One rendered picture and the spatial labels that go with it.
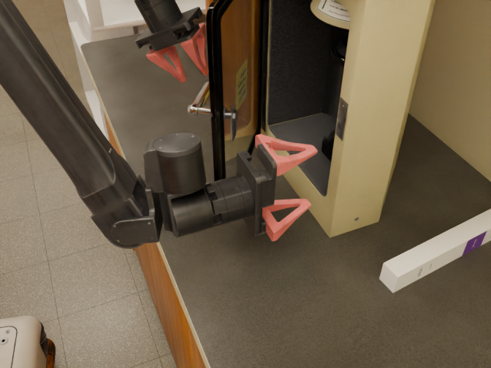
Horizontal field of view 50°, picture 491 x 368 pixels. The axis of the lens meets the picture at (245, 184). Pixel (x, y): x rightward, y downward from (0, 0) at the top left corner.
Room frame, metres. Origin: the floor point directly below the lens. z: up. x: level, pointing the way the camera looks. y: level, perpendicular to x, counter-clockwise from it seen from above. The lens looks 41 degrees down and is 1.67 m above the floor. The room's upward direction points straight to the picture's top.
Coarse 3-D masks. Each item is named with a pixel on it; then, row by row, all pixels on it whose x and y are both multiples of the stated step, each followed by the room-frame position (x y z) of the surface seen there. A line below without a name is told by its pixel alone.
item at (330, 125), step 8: (336, 48) 0.86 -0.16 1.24; (336, 56) 0.83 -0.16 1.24; (336, 64) 0.84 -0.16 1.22; (336, 72) 0.84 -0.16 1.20; (336, 80) 0.83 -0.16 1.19; (336, 88) 0.83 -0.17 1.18; (336, 96) 0.83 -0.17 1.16; (336, 104) 0.83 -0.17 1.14; (328, 112) 0.86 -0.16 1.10; (336, 112) 0.82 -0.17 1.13; (328, 120) 0.85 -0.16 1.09; (336, 120) 0.82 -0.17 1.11; (328, 128) 0.84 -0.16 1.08; (328, 136) 0.84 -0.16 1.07; (328, 144) 0.83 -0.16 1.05
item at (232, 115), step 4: (232, 108) 0.71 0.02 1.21; (224, 112) 0.70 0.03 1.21; (228, 112) 0.71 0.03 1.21; (232, 112) 0.70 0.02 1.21; (236, 112) 0.70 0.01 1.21; (224, 116) 0.70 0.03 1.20; (228, 116) 0.70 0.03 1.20; (232, 116) 0.70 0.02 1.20; (236, 116) 0.70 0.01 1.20; (224, 120) 0.70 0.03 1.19; (232, 120) 0.70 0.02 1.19; (232, 124) 0.70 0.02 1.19; (232, 128) 0.70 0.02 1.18; (232, 132) 0.70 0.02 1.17; (232, 136) 0.70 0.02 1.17; (232, 140) 0.70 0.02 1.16
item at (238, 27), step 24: (216, 0) 0.70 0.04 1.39; (240, 0) 0.81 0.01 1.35; (240, 24) 0.81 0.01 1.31; (240, 48) 0.81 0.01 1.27; (240, 72) 0.81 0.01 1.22; (240, 96) 0.81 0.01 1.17; (240, 120) 0.80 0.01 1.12; (216, 144) 0.67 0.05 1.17; (240, 144) 0.80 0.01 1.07; (216, 168) 0.67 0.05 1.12
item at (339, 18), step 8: (320, 0) 0.83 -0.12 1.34; (328, 0) 0.81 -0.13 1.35; (312, 8) 0.84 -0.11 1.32; (320, 8) 0.82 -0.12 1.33; (328, 8) 0.80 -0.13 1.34; (336, 8) 0.79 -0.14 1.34; (344, 8) 0.78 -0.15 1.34; (320, 16) 0.81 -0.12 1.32; (328, 16) 0.80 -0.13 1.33; (336, 16) 0.79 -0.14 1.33; (344, 16) 0.78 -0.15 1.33; (336, 24) 0.78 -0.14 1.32; (344, 24) 0.77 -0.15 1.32
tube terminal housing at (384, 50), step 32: (352, 0) 0.71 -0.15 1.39; (384, 0) 0.69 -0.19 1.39; (416, 0) 0.71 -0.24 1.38; (352, 32) 0.70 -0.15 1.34; (384, 32) 0.70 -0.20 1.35; (416, 32) 0.72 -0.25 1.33; (352, 64) 0.69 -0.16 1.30; (384, 64) 0.70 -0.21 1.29; (416, 64) 0.76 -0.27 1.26; (352, 96) 0.68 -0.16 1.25; (384, 96) 0.70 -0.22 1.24; (352, 128) 0.68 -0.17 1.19; (384, 128) 0.71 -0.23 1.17; (352, 160) 0.69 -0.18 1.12; (384, 160) 0.72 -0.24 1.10; (352, 192) 0.69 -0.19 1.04; (384, 192) 0.72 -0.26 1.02; (320, 224) 0.71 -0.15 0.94; (352, 224) 0.70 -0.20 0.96
